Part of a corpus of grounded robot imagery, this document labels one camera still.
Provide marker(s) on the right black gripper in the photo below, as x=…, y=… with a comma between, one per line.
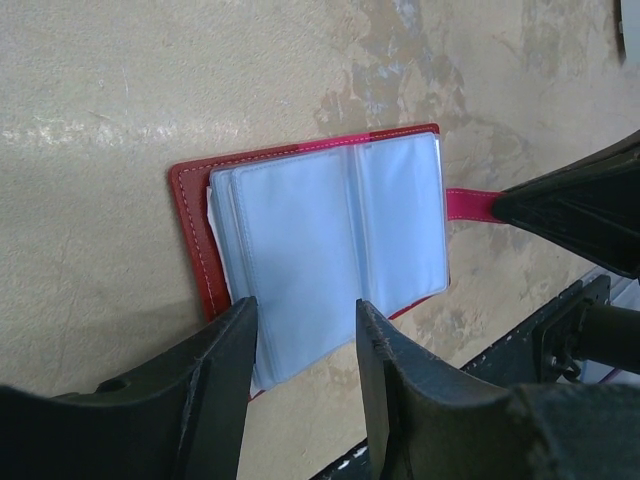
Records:
x=590, y=208

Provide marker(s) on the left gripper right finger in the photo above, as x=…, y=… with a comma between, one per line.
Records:
x=595, y=429

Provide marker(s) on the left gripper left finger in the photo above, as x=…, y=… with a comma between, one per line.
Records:
x=180, y=415

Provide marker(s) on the red leather card holder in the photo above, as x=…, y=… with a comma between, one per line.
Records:
x=309, y=229

